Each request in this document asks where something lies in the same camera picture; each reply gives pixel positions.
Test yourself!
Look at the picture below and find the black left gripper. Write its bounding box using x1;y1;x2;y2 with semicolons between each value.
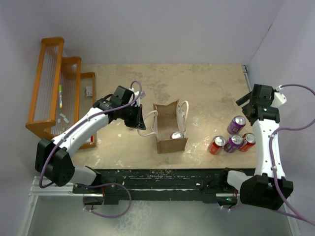
120;104;146;130

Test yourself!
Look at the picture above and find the purple fanta can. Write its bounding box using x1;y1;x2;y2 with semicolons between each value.
170;131;184;139
227;116;246;134
223;134;243;153

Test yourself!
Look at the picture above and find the red coca-cola can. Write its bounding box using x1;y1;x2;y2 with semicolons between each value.
238;133;255;152
208;135;226;155

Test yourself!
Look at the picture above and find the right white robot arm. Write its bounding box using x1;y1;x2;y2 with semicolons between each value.
219;84;293;210

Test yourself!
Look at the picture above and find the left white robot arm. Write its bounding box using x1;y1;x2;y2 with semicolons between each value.
35;86;146;193

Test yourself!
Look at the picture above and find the small red white box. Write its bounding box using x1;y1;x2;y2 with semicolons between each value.
86;86;93;97

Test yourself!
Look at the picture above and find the green yellow marker pen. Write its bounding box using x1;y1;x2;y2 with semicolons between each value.
58;84;63;109

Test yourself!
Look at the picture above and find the orange wooden tiered rack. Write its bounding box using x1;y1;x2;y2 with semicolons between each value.
26;37;96;140

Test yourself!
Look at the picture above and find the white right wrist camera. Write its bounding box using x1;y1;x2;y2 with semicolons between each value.
271;85;287;108

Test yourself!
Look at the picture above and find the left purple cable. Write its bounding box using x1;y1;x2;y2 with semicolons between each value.
38;80;143;219

